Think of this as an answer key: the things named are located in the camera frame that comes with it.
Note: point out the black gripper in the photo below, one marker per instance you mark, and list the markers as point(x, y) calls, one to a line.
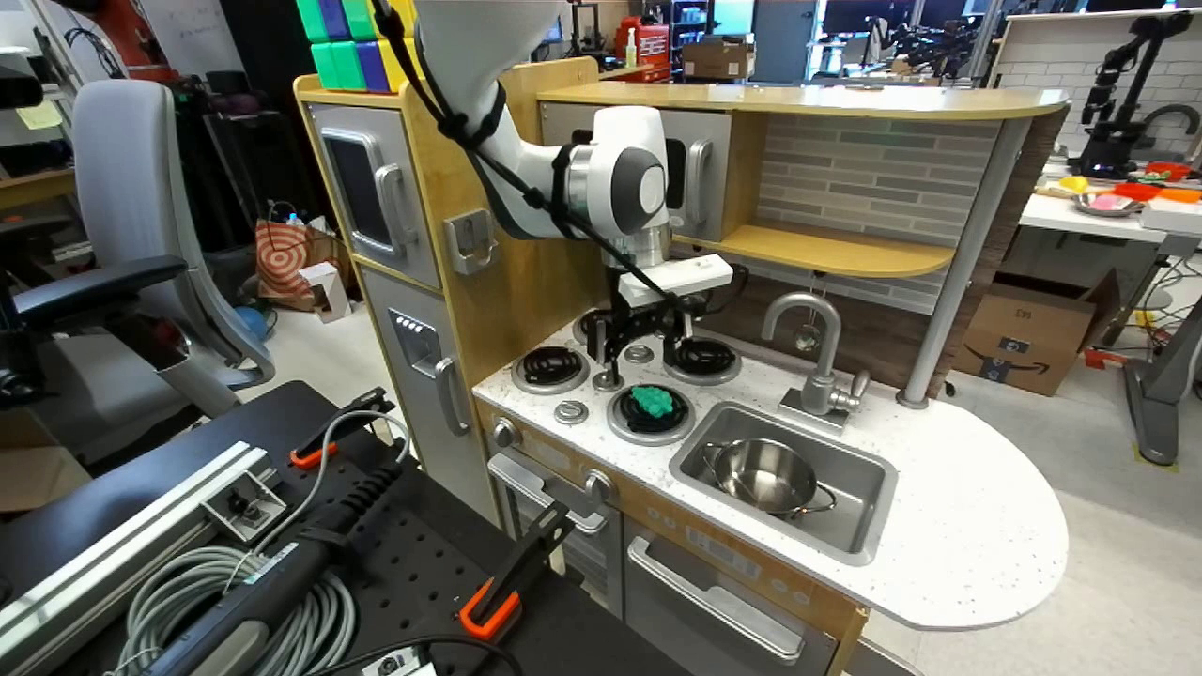
point(608, 331)

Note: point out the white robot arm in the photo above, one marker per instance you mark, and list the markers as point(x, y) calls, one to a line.
point(608, 185)

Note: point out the blue-green toy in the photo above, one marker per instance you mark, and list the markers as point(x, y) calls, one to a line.
point(650, 403)

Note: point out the steel pot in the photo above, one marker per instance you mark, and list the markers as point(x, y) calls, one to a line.
point(768, 473)

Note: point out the toy kitchen unit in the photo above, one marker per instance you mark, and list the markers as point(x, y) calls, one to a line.
point(858, 227)

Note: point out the grey toy sink basin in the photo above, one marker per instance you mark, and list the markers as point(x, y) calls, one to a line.
point(858, 477)

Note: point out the black burner left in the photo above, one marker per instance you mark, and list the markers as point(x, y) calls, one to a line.
point(550, 368)

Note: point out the black burner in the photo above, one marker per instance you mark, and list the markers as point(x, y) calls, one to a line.
point(550, 368)
point(704, 361)
point(643, 428)

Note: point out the black burner front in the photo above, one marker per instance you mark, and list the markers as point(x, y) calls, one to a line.
point(643, 428)

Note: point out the black burner rear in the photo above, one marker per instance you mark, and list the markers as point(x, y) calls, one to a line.
point(704, 361)

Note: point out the black perforated table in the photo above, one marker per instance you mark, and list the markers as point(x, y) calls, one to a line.
point(285, 538)

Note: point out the silver connector block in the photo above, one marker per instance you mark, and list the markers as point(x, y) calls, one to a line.
point(246, 508)

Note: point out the cardboard box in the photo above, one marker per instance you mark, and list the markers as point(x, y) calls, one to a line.
point(1026, 331)

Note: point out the grey office chair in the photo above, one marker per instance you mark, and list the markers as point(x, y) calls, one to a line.
point(152, 283)

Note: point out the black handheld tool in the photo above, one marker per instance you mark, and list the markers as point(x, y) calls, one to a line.
point(238, 629)

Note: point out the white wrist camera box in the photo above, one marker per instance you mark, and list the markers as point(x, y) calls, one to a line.
point(681, 275)

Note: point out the orange-handled clamp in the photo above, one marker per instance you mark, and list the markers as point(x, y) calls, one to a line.
point(497, 602)

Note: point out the aluminium extrusion rail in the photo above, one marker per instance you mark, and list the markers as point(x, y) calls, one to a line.
point(62, 586)

